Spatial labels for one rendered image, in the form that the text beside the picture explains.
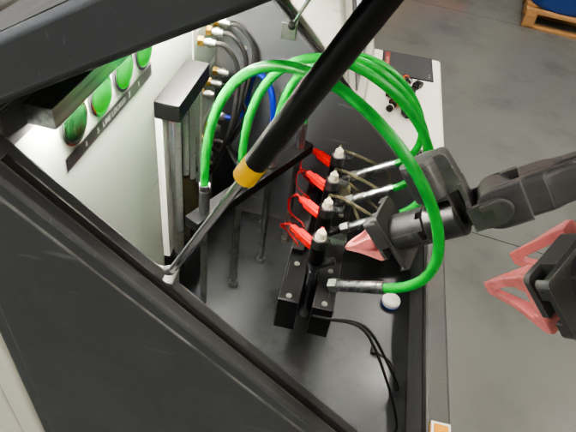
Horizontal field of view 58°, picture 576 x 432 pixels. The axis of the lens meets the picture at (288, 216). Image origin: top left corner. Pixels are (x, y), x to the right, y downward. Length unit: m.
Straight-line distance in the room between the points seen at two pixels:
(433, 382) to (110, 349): 0.55
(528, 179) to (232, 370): 0.44
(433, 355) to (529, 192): 0.36
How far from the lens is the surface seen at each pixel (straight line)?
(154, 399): 0.64
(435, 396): 0.92
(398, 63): 1.74
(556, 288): 0.50
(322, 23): 1.05
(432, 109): 1.54
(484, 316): 2.39
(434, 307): 1.03
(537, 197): 0.73
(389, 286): 0.73
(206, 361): 0.54
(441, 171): 0.73
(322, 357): 1.04
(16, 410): 0.82
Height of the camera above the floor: 1.70
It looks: 43 degrees down
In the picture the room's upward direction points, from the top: 9 degrees clockwise
